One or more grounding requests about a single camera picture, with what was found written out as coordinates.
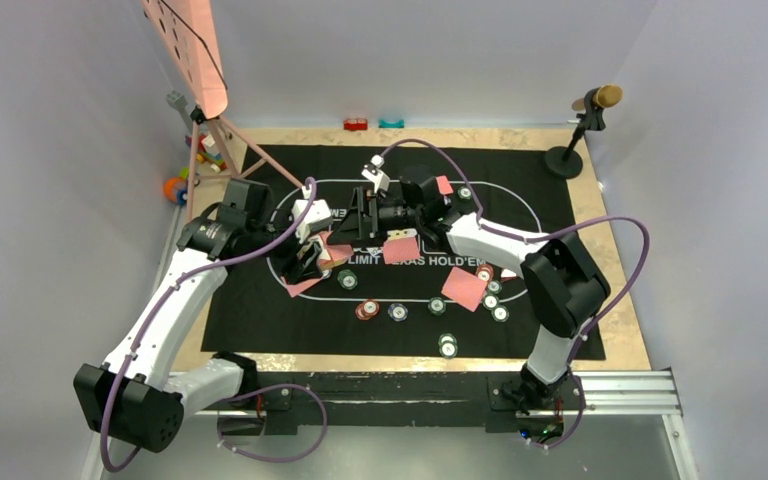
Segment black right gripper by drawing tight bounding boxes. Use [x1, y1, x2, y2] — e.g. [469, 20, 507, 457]
[328, 186, 424, 250]

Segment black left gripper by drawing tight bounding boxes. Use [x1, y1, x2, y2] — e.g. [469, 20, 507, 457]
[245, 209, 322, 283]

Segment red-backed card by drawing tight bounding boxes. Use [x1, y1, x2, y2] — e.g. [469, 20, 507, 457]
[436, 175, 454, 196]
[441, 267, 487, 312]
[381, 236, 421, 265]
[282, 278, 322, 298]

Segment red playing card box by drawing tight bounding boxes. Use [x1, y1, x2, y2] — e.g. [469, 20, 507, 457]
[298, 232, 354, 271]

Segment face-up five of clubs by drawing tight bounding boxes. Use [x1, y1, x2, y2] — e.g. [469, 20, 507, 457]
[387, 228, 418, 240]

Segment red chip stack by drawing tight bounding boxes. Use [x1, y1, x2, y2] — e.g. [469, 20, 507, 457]
[355, 299, 380, 321]

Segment blue chip stack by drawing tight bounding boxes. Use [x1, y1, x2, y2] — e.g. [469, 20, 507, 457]
[388, 303, 408, 322]

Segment green chip stack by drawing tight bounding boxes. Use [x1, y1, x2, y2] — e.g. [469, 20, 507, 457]
[427, 297, 447, 316]

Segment red chips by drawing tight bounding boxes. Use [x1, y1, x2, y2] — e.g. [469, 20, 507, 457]
[476, 264, 494, 283]

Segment green chips group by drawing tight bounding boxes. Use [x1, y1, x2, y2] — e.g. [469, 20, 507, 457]
[481, 280, 510, 323]

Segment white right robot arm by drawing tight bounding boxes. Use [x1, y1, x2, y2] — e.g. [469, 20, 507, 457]
[328, 165, 611, 407]

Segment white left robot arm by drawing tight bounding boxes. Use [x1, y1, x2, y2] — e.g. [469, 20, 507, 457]
[73, 178, 317, 471]

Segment black poker table mat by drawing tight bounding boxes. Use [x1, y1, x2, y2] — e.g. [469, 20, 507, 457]
[200, 146, 575, 358]

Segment teal toy block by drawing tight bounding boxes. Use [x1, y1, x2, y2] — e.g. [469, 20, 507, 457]
[378, 118, 405, 129]

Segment red toy block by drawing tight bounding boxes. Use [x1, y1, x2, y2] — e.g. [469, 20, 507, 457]
[343, 117, 369, 131]

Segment colourful toy block pile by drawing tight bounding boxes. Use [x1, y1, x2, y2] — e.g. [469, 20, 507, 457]
[196, 133, 227, 173]

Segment red triangular spade marker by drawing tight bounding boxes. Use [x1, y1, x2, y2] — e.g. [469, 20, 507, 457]
[500, 269, 518, 282]

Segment gold microphone on stand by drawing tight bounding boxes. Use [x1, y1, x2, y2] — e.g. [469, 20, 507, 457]
[542, 84, 624, 180]

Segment pink music stand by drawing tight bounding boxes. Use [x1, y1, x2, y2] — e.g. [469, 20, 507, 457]
[139, 1, 303, 220]

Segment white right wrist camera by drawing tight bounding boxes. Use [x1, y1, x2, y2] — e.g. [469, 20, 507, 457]
[361, 155, 390, 193]

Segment orange toy ring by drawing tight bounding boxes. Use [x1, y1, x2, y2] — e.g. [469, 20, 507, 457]
[162, 176, 190, 207]

